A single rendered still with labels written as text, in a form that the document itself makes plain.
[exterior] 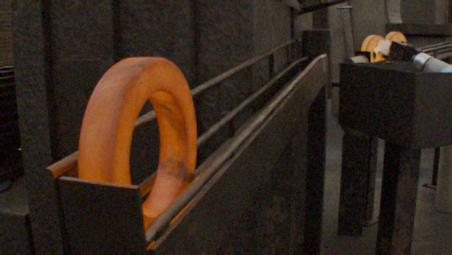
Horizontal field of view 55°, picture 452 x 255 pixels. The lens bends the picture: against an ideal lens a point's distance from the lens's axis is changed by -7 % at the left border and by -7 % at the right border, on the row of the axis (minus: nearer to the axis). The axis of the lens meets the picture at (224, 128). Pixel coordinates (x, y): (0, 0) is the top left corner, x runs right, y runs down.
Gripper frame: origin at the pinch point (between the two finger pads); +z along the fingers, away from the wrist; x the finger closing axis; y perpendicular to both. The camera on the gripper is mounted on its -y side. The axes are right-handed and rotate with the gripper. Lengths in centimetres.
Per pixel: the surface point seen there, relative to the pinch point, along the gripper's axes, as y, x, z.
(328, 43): 2.8, 29.3, 0.4
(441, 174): -47, -32, -34
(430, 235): -60, -6, -50
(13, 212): -57, 133, 20
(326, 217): -73, 11, -10
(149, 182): 12, 135, -66
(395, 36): 5.7, -12.4, 0.2
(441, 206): -60, -32, -40
